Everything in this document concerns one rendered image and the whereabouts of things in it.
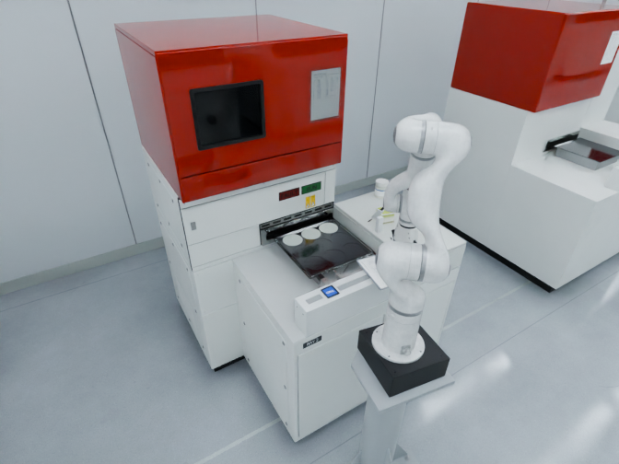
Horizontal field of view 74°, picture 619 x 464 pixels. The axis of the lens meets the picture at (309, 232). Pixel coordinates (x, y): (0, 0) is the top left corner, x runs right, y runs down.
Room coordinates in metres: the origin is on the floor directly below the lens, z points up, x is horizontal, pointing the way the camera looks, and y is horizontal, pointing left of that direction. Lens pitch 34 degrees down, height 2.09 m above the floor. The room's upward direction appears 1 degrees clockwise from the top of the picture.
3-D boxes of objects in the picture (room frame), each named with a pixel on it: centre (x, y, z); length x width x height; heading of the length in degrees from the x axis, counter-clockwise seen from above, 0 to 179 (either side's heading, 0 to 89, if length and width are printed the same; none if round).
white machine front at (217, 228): (1.73, 0.22, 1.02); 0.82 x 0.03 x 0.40; 122
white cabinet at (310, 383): (1.60, -0.19, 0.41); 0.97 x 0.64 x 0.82; 122
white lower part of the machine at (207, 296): (2.02, 0.40, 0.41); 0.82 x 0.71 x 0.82; 122
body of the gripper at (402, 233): (1.43, -0.41, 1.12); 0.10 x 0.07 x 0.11; 32
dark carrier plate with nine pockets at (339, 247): (1.64, -0.06, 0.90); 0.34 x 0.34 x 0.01; 32
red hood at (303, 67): (2.00, 0.38, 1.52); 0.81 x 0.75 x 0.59; 122
